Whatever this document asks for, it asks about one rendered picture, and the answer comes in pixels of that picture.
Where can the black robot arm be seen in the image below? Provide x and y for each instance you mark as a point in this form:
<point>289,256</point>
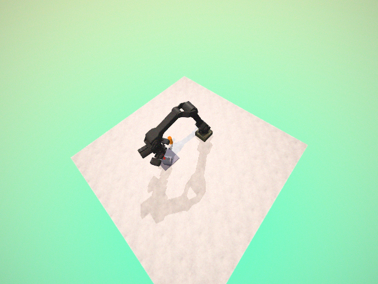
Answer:
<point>154,136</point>

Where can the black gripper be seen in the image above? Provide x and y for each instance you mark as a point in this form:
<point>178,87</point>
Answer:
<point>156,161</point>

